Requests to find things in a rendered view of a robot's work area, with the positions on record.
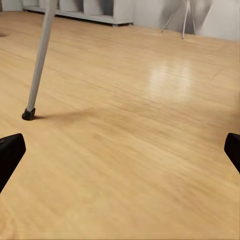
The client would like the camera tripod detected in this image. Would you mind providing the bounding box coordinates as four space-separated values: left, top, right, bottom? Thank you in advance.
21 0 58 121

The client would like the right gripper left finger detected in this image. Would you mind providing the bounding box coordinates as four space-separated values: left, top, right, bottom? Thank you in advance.
0 133 26 193

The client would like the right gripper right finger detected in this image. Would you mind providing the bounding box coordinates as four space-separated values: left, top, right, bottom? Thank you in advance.
224 133 240 173

